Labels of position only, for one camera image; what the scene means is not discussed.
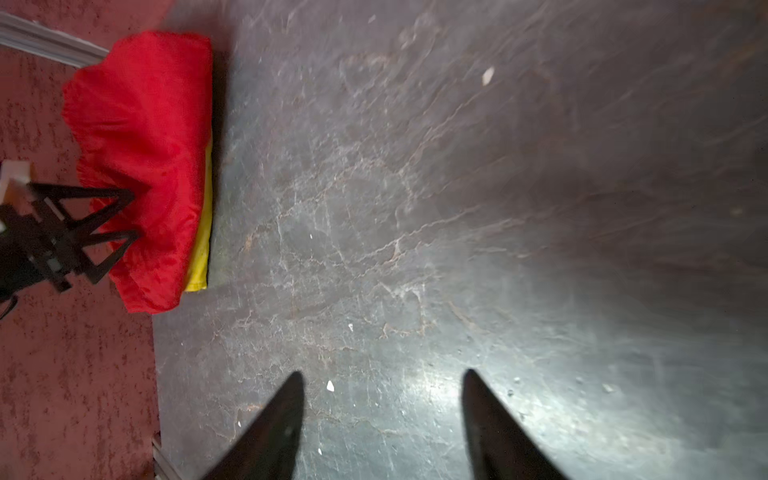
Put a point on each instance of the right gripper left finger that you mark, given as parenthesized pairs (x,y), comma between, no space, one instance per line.
(268,448)

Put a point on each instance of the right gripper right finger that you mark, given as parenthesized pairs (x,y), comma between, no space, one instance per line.
(498,447)

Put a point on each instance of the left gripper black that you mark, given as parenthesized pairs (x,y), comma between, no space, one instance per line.
(74,213)

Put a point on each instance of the yellow shorts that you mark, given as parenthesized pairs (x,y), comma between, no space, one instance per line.
(196,278)

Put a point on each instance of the red shorts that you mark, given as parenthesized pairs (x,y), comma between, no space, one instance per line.
(143,119)

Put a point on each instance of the left corner aluminium post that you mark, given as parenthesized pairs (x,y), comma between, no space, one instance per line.
(35,39)

